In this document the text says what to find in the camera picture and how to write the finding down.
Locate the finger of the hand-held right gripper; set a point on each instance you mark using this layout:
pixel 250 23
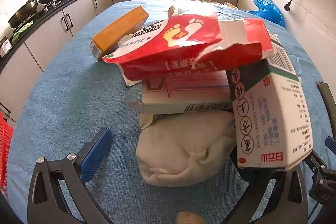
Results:
pixel 331 144
pixel 316 163

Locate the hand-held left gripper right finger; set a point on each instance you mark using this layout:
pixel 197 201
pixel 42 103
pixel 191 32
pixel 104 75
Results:
pixel 278 197

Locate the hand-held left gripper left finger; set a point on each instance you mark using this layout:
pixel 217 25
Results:
pixel 95 153

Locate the white green medicine box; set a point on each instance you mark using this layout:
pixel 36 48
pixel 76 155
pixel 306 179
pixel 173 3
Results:
pixel 273 113

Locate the white wet wipes packet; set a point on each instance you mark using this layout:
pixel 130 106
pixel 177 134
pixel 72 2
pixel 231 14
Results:
pixel 178 150

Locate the red plastic basket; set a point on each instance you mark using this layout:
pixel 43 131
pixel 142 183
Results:
pixel 4 153

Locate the white barcode box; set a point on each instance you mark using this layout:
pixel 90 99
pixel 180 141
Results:
pixel 183 95

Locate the long orange cardboard box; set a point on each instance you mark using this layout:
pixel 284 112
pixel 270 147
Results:
pixel 118 29

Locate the red torn footprint carton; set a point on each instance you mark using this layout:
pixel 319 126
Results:
pixel 183 35

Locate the blue tablecloth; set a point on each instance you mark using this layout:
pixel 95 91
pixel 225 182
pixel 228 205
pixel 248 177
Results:
pixel 65 98

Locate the green cloth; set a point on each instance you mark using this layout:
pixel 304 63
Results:
pixel 22 31

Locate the blue plastic bag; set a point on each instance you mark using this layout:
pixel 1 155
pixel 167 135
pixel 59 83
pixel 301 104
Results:
pixel 265 7

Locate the gas stove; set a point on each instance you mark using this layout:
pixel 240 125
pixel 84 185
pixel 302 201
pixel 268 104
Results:
pixel 52 6

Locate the black frying pan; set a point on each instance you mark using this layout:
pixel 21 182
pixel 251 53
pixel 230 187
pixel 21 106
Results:
pixel 23 11

